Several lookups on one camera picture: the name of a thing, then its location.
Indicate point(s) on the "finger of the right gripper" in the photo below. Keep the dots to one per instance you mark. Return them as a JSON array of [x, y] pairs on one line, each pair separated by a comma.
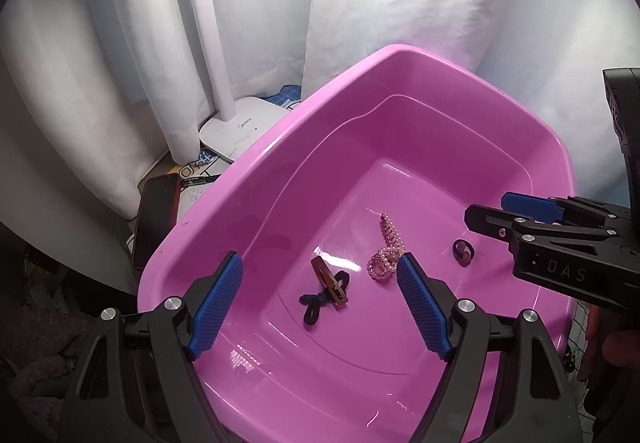
[[527, 206], [489, 222]]

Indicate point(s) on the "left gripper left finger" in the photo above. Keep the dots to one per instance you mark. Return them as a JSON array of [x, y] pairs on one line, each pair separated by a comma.
[[209, 300]]

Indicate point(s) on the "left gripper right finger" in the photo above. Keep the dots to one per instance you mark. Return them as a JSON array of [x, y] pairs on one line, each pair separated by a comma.
[[430, 317]]

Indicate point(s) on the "dark purple scrunchie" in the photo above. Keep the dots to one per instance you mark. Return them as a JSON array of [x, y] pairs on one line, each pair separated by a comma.
[[463, 252]]

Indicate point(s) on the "brown hair clip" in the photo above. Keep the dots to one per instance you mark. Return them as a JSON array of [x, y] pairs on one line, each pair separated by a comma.
[[335, 284]]

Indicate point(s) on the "person's right hand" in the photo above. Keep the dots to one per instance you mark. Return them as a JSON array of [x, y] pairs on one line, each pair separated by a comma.
[[617, 347]]

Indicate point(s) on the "white paper with writing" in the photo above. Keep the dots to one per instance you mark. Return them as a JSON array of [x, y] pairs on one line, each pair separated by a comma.
[[189, 196]]

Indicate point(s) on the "pink plastic bin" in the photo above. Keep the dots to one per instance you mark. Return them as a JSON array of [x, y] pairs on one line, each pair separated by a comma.
[[402, 133]]

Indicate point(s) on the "black pen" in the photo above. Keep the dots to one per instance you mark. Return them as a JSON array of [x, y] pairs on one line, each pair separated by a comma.
[[199, 180]]

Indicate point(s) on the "white desk lamp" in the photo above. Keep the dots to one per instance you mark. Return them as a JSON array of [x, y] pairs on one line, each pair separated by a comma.
[[238, 124]]

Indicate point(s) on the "white sheer curtain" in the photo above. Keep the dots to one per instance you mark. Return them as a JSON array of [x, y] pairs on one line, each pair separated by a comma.
[[114, 84]]

